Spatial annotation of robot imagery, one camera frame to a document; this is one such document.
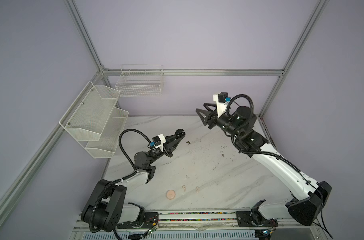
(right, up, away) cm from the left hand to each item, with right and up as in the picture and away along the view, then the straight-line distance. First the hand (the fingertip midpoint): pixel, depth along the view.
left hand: (180, 136), depth 69 cm
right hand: (+7, +11, -8) cm, 16 cm away
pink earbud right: (+9, -31, +14) cm, 35 cm away
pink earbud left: (+2, -30, +14) cm, 33 cm away
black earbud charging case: (0, +2, -3) cm, 4 cm away
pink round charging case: (-6, -32, +11) cm, 35 cm away
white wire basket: (-27, +35, +26) cm, 51 cm away
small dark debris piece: (+4, -6, +35) cm, 36 cm away
